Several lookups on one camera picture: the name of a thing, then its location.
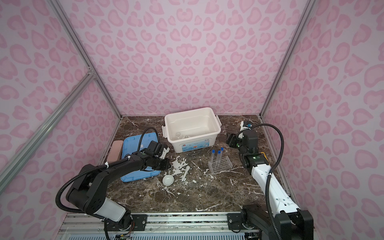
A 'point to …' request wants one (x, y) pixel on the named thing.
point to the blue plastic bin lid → (131, 145)
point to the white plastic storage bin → (192, 130)
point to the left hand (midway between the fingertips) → (171, 163)
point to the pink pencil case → (115, 151)
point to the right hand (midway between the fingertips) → (233, 132)
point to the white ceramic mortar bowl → (168, 180)
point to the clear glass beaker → (186, 136)
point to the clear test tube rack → (221, 164)
